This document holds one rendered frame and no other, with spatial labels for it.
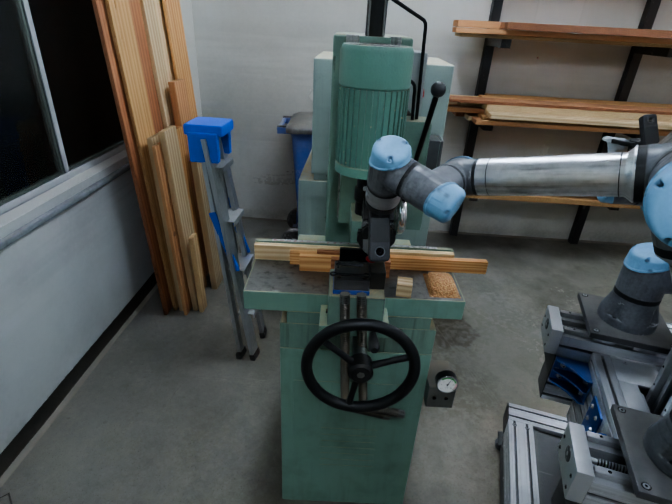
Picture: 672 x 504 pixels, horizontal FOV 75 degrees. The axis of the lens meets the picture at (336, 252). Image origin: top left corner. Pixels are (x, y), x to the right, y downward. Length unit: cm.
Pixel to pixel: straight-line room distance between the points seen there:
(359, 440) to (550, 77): 291
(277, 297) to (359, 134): 48
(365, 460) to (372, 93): 117
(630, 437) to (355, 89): 96
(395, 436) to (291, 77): 266
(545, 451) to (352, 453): 72
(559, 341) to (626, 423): 39
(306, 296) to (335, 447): 60
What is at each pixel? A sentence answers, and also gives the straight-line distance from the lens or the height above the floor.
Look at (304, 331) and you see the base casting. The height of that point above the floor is 77.
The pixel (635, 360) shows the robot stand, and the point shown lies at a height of 73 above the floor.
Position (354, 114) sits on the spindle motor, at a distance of 109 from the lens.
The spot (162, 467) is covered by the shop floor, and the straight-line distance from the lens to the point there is 199.
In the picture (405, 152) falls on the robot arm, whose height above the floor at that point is 134.
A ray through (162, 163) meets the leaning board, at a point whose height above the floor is 89.
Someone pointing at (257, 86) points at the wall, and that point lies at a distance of 354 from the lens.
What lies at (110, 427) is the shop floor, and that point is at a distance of 219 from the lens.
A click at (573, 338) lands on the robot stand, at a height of 76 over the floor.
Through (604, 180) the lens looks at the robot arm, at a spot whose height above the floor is 134.
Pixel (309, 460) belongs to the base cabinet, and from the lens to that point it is 165.
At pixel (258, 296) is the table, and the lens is 120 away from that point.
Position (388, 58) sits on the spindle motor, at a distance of 107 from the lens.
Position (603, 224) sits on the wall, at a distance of 424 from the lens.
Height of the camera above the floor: 155
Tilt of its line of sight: 28 degrees down
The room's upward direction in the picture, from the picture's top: 3 degrees clockwise
